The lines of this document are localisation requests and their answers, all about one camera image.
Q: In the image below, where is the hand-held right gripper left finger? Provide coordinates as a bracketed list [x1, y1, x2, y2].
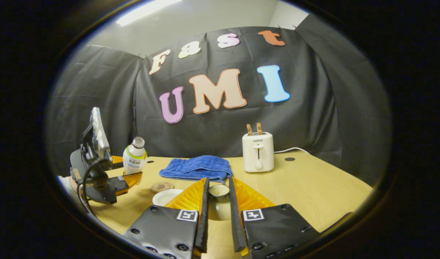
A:
[123, 177, 210, 259]

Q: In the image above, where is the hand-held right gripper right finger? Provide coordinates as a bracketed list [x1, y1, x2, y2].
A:
[228, 176, 320, 259]

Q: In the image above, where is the clear water bottle white label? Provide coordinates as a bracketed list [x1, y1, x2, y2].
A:
[123, 137, 148, 176]

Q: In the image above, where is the round brown coaster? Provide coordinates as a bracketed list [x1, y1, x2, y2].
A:
[150, 182, 175, 194]

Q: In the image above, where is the yellow teacup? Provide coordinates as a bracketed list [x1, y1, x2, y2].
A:
[152, 189, 185, 207]

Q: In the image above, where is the blue towel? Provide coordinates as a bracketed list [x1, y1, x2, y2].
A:
[159, 155, 233, 183]

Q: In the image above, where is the white toaster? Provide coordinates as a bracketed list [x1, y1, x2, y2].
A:
[242, 132, 275, 173]

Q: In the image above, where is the black backdrop cloth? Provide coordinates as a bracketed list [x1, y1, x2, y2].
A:
[45, 26, 392, 187]

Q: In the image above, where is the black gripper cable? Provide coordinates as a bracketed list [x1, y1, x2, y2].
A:
[77, 162, 105, 218]

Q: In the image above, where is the white toaster cord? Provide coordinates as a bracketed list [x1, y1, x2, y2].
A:
[274, 147, 310, 155]

